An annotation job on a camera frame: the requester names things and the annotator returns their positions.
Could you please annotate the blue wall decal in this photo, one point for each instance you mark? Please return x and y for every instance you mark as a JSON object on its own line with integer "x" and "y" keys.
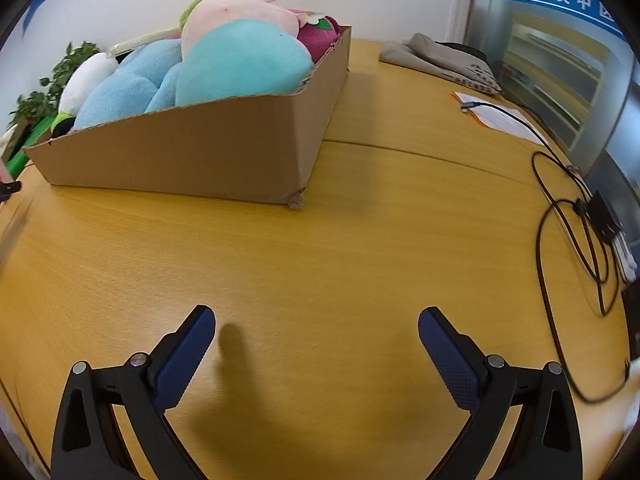
{"x": 42, "y": 2}

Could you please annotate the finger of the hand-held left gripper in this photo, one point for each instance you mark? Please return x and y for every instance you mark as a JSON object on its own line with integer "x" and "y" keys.
{"x": 10, "y": 189}

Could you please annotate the green tube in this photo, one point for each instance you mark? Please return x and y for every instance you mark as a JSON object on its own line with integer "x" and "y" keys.
{"x": 30, "y": 142}

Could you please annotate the black white panda plush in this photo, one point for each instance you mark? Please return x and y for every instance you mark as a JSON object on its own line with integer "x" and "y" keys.
{"x": 85, "y": 85}

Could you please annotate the black box device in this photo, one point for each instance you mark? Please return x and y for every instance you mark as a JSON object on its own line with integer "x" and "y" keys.
{"x": 602, "y": 215}

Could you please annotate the light blue plush toy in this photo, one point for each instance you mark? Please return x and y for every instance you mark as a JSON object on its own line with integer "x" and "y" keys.
{"x": 125, "y": 90}

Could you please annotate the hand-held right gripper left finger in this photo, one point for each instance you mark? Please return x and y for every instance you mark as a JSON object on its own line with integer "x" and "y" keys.
{"x": 182, "y": 360}

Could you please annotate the magenta pink plush toy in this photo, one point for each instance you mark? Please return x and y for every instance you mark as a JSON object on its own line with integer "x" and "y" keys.
{"x": 317, "y": 40}

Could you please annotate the green potted plant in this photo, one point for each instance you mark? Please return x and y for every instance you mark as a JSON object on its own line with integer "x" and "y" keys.
{"x": 55, "y": 80}

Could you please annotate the white power strip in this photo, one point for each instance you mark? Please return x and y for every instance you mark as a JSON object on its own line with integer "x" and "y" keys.
{"x": 626, "y": 257}

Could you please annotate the cream curved plastic strip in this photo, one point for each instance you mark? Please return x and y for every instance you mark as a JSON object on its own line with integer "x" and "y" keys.
{"x": 135, "y": 41}

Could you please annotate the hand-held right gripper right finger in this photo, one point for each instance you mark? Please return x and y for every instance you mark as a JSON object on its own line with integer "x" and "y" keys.
{"x": 450, "y": 360}

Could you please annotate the green plush toy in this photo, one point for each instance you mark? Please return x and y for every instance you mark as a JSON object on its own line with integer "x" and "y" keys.
{"x": 197, "y": 5}

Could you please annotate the white paper sheet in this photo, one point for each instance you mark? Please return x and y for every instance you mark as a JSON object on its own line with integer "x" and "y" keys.
{"x": 500, "y": 117}

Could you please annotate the grey cloth bag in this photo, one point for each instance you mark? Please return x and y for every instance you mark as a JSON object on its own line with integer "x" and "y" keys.
{"x": 440, "y": 57}

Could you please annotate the brown cardboard box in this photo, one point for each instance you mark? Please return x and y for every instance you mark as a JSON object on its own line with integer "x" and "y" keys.
{"x": 200, "y": 150}

